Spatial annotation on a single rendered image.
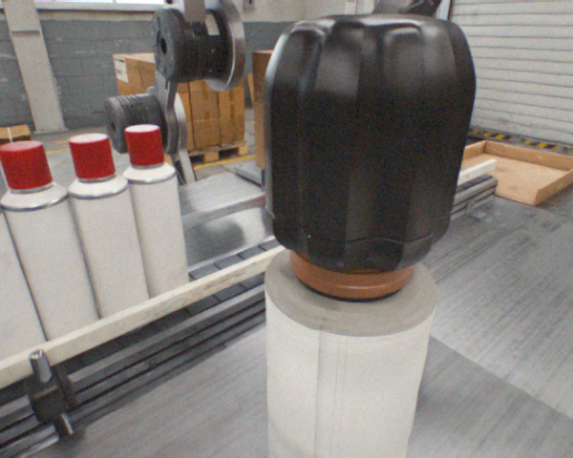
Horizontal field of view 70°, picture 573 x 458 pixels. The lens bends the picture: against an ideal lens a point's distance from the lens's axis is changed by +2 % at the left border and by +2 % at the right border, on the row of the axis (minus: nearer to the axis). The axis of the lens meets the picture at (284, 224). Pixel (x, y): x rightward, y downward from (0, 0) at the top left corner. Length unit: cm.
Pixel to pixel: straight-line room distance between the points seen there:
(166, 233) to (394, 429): 30
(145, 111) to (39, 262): 100
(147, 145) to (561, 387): 49
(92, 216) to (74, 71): 543
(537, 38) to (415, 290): 465
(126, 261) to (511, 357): 44
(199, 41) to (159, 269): 58
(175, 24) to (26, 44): 481
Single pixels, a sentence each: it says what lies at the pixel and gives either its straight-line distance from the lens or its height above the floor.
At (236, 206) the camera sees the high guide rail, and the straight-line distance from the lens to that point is 55.
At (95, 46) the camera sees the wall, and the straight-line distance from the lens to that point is 586.
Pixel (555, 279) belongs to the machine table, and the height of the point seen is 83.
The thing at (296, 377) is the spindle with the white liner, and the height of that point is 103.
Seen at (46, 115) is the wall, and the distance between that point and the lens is 577.
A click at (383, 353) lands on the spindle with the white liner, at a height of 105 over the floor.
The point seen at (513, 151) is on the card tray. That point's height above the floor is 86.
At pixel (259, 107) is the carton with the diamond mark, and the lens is 100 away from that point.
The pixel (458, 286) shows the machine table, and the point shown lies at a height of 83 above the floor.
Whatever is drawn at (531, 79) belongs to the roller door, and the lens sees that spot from 482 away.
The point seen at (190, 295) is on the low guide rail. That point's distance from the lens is 47.
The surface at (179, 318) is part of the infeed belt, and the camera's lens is 48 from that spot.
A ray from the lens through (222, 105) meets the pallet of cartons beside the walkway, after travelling 394.
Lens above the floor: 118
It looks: 26 degrees down
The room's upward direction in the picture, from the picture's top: straight up
